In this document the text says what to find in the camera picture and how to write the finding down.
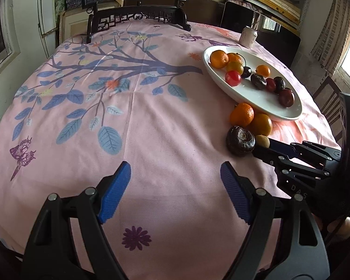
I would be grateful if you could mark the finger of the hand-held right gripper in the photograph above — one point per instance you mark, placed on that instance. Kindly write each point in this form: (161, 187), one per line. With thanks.
(268, 156)
(283, 146)

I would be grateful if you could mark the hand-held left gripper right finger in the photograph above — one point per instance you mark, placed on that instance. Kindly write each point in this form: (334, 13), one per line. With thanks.
(234, 192)

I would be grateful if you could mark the person's right hand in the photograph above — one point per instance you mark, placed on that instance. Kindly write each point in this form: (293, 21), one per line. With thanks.
(347, 228)

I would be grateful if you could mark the small mandarin orange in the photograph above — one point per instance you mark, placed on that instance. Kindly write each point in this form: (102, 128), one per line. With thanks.
(241, 113)

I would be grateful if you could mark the brown slatted wooden chair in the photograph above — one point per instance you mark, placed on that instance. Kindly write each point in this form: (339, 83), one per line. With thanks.
(329, 105)

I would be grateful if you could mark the black glossy screen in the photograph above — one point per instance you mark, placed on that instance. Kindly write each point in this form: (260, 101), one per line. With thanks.
(268, 35)

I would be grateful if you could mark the white oval plate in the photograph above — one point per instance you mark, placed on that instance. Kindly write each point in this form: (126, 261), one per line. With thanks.
(252, 96)

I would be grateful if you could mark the white door panel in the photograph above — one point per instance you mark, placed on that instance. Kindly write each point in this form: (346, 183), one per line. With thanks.
(48, 5)

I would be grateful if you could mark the pale drink can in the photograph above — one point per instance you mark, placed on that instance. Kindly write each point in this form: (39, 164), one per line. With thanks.
(248, 37)

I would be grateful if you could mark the tan longan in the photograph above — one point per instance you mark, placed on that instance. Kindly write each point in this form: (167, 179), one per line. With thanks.
(262, 141)

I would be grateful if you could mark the beige checked curtain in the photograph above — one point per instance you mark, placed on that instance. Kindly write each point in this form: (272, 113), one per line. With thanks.
(334, 26)

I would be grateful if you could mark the small dark purple fruit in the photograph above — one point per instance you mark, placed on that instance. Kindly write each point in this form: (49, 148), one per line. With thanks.
(246, 72)

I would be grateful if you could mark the yellow orange citrus fruit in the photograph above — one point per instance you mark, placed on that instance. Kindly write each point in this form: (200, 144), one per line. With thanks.
(262, 124)

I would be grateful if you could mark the greenish yellow citrus fruit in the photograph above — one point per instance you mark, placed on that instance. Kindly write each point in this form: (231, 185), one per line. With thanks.
(235, 66)

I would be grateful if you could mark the dark carved wooden chair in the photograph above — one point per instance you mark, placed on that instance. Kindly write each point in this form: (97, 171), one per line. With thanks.
(128, 17)

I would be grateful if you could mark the pale framed panel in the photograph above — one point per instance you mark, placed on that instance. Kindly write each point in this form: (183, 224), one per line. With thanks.
(73, 27)

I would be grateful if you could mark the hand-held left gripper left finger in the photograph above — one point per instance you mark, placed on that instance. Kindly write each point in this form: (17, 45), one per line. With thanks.
(116, 192)

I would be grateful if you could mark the dark red tomato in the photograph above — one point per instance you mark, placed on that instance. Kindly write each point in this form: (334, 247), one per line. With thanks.
(286, 97)

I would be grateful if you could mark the pink printed tablecloth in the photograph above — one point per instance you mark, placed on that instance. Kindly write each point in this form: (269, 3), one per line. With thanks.
(169, 128)

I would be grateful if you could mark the white framed window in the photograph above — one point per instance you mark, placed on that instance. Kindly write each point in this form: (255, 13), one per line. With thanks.
(0, 35)

